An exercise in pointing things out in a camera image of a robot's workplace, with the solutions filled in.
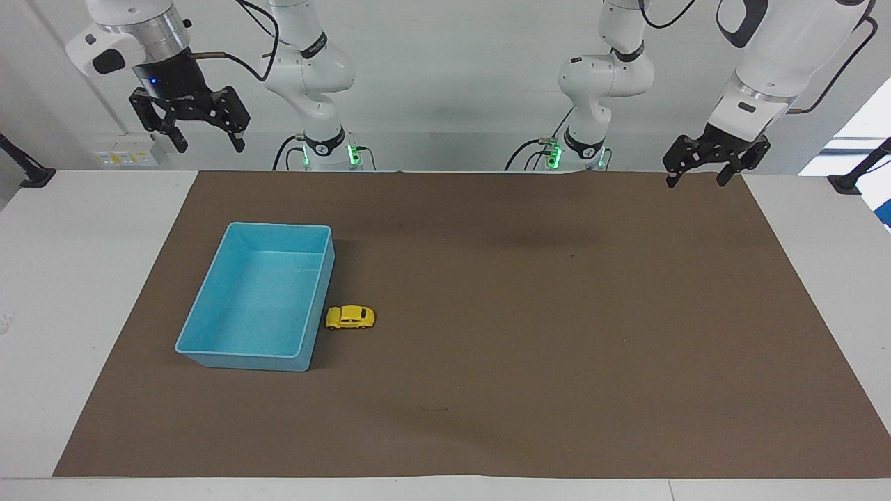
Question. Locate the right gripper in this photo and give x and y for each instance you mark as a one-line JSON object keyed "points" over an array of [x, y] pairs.
{"points": [[169, 78]]}

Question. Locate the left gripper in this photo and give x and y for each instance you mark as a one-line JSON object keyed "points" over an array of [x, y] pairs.
{"points": [[727, 146]]}

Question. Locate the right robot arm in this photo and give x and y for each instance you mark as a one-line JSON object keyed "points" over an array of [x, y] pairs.
{"points": [[310, 66]]}

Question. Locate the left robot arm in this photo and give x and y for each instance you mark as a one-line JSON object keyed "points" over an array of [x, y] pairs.
{"points": [[779, 49]]}

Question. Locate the yellow toy beetle car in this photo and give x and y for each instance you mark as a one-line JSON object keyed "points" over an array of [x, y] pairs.
{"points": [[350, 317]]}

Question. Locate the black stand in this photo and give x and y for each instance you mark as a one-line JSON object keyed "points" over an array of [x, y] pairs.
{"points": [[24, 167], [860, 172]]}

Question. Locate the light blue plastic tub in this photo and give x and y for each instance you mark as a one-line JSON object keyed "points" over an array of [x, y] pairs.
{"points": [[261, 299]]}

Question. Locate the white wall socket panel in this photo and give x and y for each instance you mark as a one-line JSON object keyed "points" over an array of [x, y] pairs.
{"points": [[125, 153]]}

